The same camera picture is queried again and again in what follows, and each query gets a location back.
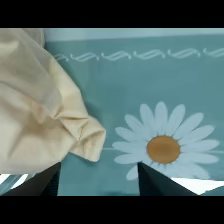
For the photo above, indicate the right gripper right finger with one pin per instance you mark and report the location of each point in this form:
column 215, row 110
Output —
column 156, row 185

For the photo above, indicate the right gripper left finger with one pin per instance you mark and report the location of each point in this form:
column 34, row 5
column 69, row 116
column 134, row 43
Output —
column 43, row 183

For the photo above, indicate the cream shirt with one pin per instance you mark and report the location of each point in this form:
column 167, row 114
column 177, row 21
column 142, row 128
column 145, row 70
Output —
column 36, row 110

